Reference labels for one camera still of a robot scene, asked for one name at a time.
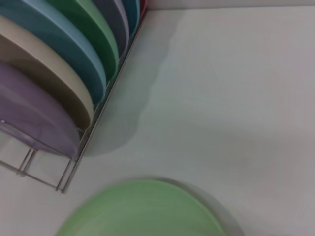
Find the lavender plate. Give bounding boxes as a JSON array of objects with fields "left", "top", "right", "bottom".
[{"left": 0, "top": 62, "right": 81, "bottom": 158}]

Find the teal plate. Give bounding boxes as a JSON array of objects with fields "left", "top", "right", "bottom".
[{"left": 121, "top": 0, "right": 141, "bottom": 38}]

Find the light blue plate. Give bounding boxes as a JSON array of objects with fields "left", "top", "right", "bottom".
[{"left": 0, "top": 0, "right": 108, "bottom": 104}]

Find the dark green plate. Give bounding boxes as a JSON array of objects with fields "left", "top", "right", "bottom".
[{"left": 46, "top": 0, "right": 120, "bottom": 81}]

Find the clear wire plate rack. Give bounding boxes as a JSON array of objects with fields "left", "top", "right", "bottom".
[{"left": 0, "top": 7, "right": 149, "bottom": 195}]

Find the red plate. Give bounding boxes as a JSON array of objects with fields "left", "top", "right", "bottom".
[{"left": 139, "top": 0, "right": 149, "bottom": 16}]

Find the beige plate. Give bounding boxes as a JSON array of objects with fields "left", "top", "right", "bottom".
[{"left": 0, "top": 14, "right": 95, "bottom": 130}]

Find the grey purple plate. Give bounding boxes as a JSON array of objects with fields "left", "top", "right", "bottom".
[{"left": 92, "top": 0, "right": 130, "bottom": 56}]

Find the light green plate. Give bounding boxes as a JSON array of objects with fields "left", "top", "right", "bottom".
[{"left": 55, "top": 179, "right": 229, "bottom": 236}]

